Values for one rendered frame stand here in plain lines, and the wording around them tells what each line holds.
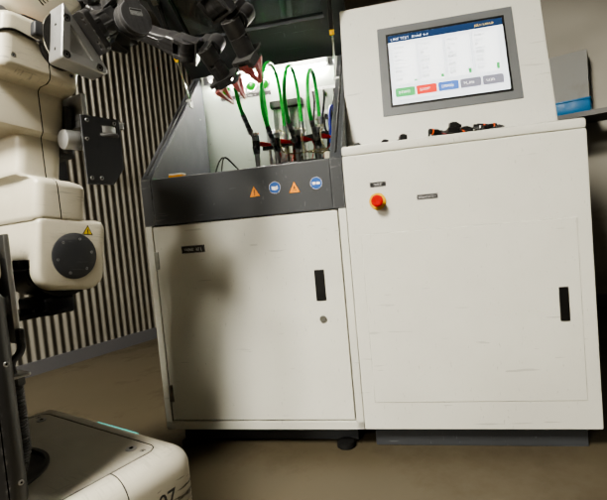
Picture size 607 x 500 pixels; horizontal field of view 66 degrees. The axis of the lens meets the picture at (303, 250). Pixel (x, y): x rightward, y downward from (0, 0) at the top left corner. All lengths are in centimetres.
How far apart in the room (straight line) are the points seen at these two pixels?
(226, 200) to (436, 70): 88
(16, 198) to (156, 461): 65
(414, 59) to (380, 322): 95
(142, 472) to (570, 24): 371
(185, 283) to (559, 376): 121
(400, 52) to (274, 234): 82
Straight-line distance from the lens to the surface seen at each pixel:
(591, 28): 398
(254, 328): 158
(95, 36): 112
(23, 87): 122
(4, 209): 127
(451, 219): 148
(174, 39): 167
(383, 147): 148
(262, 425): 169
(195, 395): 173
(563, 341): 158
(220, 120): 220
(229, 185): 157
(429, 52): 186
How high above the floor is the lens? 75
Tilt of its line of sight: 3 degrees down
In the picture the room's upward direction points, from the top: 5 degrees counter-clockwise
